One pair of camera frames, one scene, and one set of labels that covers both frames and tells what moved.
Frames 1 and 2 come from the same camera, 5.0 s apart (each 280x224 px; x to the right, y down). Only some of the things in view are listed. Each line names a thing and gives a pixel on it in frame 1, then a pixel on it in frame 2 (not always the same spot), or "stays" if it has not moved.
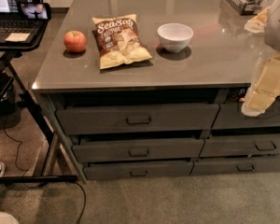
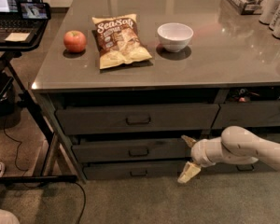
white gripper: [278, 25] -> [198, 154]
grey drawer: [240, 165] stays
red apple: [75, 41] stays
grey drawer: [136, 149] stays
